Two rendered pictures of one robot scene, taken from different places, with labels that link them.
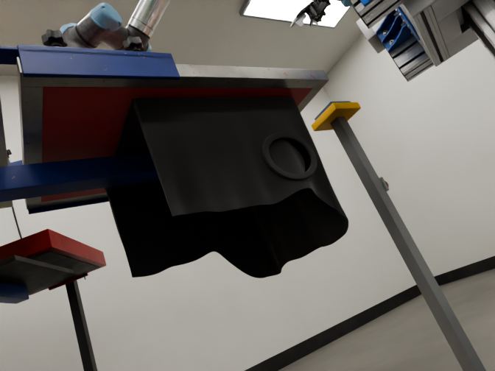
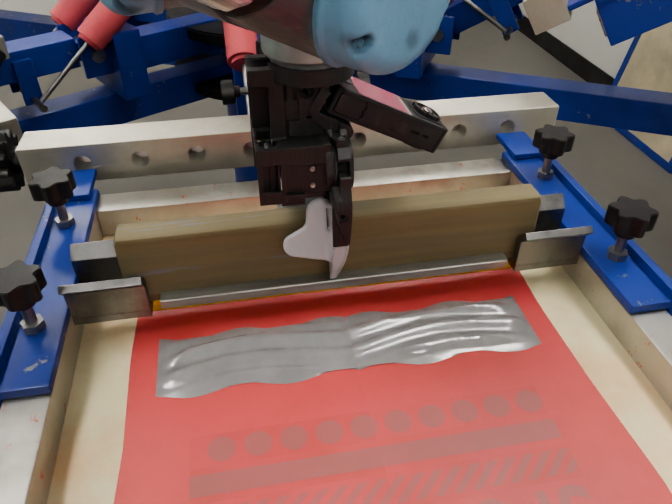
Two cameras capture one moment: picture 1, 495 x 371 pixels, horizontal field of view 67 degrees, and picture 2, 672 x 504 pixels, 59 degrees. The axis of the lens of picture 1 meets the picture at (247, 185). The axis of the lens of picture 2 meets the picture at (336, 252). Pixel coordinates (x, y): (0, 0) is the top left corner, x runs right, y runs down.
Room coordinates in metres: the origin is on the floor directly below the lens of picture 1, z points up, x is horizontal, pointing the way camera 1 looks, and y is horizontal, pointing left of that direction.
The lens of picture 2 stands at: (1.06, -0.11, 1.37)
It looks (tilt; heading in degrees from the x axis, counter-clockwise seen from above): 38 degrees down; 115
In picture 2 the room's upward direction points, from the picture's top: straight up
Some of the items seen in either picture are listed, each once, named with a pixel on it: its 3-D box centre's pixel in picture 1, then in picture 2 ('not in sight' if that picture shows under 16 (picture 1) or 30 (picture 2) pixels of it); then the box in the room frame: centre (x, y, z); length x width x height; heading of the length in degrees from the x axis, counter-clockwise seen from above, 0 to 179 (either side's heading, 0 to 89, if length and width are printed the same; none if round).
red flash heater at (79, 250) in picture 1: (37, 266); not in sight; (1.78, 1.14, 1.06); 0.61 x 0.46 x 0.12; 6
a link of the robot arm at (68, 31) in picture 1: (76, 44); not in sight; (0.84, 0.30, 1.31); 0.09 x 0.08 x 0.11; 69
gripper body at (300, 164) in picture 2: not in sight; (302, 126); (0.84, 0.30, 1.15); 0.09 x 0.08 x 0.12; 36
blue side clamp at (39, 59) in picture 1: (104, 71); (59, 290); (0.62, 0.18, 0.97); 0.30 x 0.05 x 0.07; 126
